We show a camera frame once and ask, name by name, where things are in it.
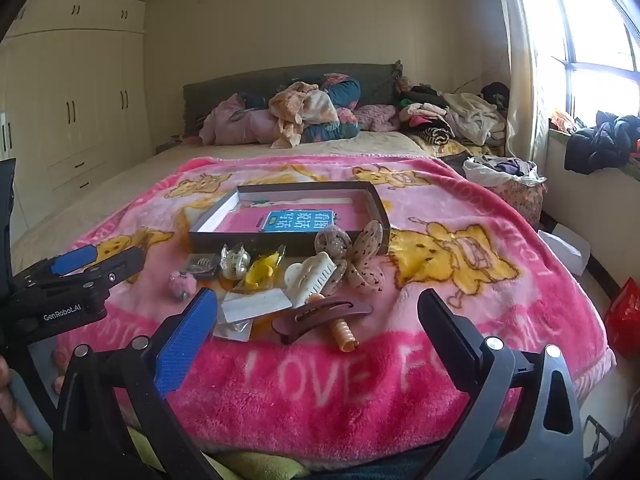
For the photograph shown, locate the pink knit garment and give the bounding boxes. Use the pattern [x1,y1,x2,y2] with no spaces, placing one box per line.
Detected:
[352,104,402,133]

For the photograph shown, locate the white garment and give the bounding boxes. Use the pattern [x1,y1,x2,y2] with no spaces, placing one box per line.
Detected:
[442,91,507,147]

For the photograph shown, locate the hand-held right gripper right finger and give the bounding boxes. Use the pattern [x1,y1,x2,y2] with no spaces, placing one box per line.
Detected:
[416,288,593,480]

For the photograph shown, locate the floral basket of clothes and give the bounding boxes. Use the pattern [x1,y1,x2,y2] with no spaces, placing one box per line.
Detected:
[462,155,548,231]

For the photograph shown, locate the speckled butterfly claw clip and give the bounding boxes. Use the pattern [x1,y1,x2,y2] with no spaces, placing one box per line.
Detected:
[325,220,386,296]

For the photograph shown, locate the round speckled hair clip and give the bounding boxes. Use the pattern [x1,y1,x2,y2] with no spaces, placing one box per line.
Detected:
[314,226,351,262]

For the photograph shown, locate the white claw clip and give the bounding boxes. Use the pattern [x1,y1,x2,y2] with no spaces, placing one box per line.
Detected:
[284,252,337,309]

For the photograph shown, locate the white cardboard carton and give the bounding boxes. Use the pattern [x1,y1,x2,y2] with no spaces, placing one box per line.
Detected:
[537,224,591,277]

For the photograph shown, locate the zebra striped cloth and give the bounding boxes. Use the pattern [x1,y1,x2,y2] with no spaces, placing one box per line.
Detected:
[417,127,454,146]

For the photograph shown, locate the pearl claw clip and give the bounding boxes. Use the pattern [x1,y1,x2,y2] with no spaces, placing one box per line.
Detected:
[220,242,252,280]

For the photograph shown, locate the person's left hand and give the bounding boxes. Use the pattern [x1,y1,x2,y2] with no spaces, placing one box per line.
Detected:
[0,355,66,437]

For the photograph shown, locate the window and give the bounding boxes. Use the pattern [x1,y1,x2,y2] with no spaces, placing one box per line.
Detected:
[545,0,640,128]

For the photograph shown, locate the black garment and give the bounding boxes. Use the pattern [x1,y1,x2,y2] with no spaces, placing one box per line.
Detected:
[480,81,511,111]

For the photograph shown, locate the brown hair clip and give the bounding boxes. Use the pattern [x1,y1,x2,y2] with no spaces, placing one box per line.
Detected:
[271,296,375,345]

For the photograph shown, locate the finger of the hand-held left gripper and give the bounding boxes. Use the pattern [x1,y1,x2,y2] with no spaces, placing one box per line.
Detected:
[45,246,147,308]
[12,244,99,291]

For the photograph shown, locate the bed with beige sheet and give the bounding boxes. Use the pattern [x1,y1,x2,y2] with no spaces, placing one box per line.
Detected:
[10,130,501,281]

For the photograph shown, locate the orange cloth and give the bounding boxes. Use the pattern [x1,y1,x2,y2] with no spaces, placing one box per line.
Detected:
[550,109,582,134]

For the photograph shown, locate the pink book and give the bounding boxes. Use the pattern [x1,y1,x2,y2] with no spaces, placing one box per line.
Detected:
[212,195,366,235]

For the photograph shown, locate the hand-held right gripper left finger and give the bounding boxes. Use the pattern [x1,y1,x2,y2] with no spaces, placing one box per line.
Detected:
[52,287,221,480]

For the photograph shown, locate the pink printed blanket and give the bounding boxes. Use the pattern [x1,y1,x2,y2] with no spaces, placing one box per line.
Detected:
[52,155,618,466]

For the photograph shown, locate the beige floral cloth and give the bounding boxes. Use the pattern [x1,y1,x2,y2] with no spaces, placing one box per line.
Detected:
[269,81,340,150]

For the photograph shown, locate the cream curtain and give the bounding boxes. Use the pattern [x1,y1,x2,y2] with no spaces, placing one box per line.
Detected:
[492,0,557,161]

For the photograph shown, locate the pink pompom hair tie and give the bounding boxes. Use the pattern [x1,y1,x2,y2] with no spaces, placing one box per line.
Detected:
[169,270,198,302]

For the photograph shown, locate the shallow brown cardboard box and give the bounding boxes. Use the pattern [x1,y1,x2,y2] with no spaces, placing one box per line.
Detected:
[187,180,391,257]

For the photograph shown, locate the cream wardrobe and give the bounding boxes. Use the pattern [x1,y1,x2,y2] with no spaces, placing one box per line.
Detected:
[0,0,153,246]

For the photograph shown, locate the small blue box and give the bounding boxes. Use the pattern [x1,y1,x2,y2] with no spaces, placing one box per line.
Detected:
[186,254,221,280]

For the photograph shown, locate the pile of mixed clothes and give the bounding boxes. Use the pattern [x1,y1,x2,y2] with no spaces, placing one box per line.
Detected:
[395,77,511,150]

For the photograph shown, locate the yellow hair ties in bag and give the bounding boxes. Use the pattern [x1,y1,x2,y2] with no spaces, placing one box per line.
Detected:
[231,245,287,293]

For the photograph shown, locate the blue floral quilt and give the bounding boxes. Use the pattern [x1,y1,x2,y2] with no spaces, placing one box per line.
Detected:
[300,74,363,144]

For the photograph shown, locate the small clear plastic bag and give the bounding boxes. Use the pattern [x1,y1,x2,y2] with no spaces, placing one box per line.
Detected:
[212,317,253,344]

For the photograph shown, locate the pile of clothes on bed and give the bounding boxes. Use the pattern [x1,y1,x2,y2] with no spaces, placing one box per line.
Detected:
[182,62,403,136]

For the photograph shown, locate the pink quilt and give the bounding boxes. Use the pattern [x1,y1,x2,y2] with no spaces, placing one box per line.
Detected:
[200,92,301,147]

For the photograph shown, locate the yellow green cloth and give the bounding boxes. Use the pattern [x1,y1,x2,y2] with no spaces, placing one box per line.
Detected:
[20,430,311,480]

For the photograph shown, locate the dark clothes heap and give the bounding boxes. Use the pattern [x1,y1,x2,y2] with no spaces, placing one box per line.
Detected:
[564,110,640,176]

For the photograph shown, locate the white card packet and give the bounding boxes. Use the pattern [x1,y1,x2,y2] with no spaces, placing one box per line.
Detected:
[220,287,293,323]

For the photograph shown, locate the red plastic bag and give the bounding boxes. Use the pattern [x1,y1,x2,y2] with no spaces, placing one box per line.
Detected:
[603,277,640,358]

